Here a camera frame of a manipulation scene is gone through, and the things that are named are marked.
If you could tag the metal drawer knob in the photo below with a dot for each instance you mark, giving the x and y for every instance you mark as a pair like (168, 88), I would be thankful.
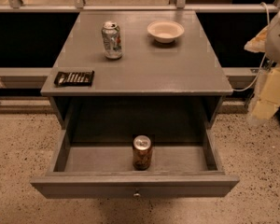
(137, 194)

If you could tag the grey cabinet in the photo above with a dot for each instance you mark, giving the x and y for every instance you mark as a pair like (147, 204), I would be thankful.
(187, 67)

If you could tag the silver green soda can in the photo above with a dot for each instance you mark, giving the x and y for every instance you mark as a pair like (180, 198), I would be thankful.
(111, 39)

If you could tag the black snack packet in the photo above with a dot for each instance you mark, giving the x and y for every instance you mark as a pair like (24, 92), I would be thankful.
(65, 79)

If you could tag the open grey drawer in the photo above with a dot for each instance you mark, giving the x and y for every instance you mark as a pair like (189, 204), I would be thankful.
(105, 170)

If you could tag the white bowl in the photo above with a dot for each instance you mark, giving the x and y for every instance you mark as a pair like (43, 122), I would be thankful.
(165, 31)

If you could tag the orange soda can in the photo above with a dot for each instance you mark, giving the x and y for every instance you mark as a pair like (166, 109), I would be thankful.
(142, 152)

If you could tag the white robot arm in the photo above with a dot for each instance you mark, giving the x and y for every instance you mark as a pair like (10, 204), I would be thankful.
(266, 101)

